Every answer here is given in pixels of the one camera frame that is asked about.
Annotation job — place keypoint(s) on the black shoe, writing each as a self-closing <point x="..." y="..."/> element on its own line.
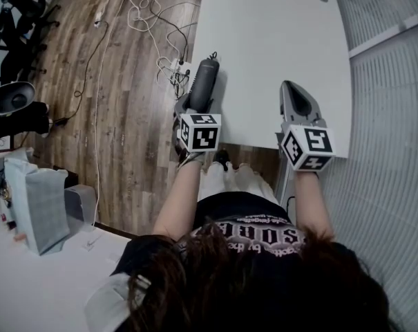
<point x="222" y="157"/>

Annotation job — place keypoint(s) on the white rectangular table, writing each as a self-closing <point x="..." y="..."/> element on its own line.
<point x="274" y="47"/>

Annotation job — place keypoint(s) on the white power strip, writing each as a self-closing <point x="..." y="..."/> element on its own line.
<point x="179" y="68"/>

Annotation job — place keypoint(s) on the white frilled skirt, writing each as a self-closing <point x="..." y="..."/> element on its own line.
<point x="222" y="182"/>

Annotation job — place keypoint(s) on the grey fabric bag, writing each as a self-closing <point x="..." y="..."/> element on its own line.
<point x="39" y="206"/>

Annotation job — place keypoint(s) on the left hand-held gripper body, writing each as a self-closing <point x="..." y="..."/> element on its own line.
<point x="203" y="133"/>

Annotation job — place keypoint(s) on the grey storage box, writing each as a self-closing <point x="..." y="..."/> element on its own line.
<point x="81" y="202"/>

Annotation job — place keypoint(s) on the black printed t-shirt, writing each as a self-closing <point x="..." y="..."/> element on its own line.
<point x="236" y="206"/>

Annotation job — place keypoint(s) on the black office chair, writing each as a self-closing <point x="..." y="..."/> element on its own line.
<point x="18" y="29"/>

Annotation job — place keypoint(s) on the person's left forearm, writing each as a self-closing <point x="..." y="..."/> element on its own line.
<point x="177" y="202"/>

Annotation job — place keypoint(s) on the person's right forearm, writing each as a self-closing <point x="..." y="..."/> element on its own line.
<point x="310" y="202"/>

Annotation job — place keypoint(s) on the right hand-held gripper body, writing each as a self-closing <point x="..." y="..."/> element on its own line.
<point x="309" y="147"/>

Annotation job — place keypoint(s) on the small white plug adapter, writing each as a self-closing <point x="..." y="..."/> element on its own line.
<point x="98" y="18"/>

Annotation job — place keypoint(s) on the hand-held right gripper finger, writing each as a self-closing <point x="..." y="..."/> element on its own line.
<point x="286" y="102"/>
<point x="315" y="111"/>

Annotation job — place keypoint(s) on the white glossy table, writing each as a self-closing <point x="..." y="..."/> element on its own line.
<point x="39" y="282"/>

